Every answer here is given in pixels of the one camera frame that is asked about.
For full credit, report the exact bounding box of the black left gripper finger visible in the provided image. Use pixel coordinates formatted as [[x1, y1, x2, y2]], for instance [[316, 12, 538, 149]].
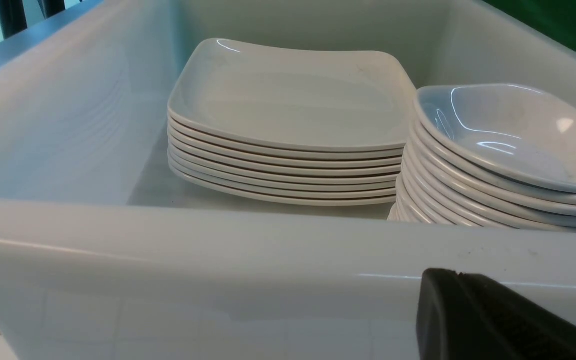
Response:
[[416, 268, 576, 360]]

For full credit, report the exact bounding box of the stack of white bowls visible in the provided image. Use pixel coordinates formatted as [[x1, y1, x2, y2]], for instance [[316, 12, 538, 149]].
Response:
[[389, 83, 576, 233]]

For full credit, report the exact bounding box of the stack of white square plates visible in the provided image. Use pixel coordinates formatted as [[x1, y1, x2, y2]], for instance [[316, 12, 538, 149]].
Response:
[[167, 38, 416, 207]]

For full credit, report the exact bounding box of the green cloth backdrop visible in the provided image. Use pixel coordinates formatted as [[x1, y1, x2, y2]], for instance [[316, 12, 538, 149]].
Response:
[[487, 0, 576, 51]]

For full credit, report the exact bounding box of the large white plastic tub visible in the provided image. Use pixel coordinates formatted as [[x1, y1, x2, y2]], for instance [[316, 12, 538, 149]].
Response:
[[0, 0, 576, 360]]

